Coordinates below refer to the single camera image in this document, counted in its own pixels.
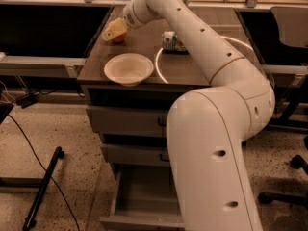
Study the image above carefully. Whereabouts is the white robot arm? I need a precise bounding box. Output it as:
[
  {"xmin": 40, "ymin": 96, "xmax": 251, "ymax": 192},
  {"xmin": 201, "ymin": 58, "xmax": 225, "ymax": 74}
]
[{"xmin": 122, "ymin": 0, "xmax": 275, "ymax": 231}]

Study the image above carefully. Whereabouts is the white paper bowl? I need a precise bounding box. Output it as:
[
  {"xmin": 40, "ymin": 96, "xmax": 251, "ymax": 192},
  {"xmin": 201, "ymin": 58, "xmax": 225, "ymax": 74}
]
[{"xmin": 104, "ymin": 53, "xmax": 154, "ymax": 87}]

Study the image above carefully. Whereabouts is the crushed green white can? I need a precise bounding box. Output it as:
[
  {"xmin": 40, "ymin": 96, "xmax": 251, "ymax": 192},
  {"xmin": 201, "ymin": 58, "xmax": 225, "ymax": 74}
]
[{"xmin": 162, "ymin": 31, "xmax": 187, "ymax": 52}]

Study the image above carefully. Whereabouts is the black floor stand leg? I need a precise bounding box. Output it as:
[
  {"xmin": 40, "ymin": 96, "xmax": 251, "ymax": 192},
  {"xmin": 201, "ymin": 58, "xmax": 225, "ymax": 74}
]
[{"xmin": 22, "ymin": 146, "xmax": 64, "ymax": 231}]

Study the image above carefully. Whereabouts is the grey desk left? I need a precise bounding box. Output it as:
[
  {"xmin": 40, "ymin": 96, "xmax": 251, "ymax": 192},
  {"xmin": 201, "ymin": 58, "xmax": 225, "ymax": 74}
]
[{"xmin": 0, "ymin": 52, "xmax": 86, "ymax": 78}]

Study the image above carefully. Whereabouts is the middle grey drawer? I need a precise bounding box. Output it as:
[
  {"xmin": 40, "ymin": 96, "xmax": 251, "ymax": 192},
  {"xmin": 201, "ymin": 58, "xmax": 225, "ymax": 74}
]
[{"xmin": 101, "ymin": 144, "xmax": 170, "ymax": 167}]

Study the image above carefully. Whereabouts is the black floor cable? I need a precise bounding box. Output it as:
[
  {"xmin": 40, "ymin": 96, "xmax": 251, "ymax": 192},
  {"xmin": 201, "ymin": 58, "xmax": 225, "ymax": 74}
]
[{"xmin": 6, "ymin": 113, "xmax": 81, "ymax": 231}]

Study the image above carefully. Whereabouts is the red apple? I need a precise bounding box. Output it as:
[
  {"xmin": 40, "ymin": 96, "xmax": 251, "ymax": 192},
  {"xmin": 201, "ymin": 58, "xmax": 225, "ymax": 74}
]
[{"xmin": 107, "ymin": 20, "xmax": 127, "ymax": 42}]

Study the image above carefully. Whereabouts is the grey drawer cabinet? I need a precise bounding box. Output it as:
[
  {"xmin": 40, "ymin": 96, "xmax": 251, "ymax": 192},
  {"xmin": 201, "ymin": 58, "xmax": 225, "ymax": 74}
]
[{"xmin": 79, "ymin": 7, "xmax": 275, "ymax": 231}]

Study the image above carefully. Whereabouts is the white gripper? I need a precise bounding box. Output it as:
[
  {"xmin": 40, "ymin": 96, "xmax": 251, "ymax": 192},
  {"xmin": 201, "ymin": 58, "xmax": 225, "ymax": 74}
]
[{"xmin": 102, "ymin": 0, "xmax": 159, "ymax": 42}]

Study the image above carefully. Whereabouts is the open bottom grey drawer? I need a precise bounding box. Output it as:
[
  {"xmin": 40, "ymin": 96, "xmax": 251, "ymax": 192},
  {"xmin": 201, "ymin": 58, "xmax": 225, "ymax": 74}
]
[{"xmin": 100, "ymin": 165, "xmax": 184, "ymax": 231}]

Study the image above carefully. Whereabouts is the top grey drawer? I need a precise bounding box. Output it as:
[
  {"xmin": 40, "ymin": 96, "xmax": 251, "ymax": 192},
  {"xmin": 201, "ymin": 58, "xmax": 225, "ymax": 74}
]
[{"xmin": 86, "ymin": 106, "xmax": 167, "ymax": 137}]

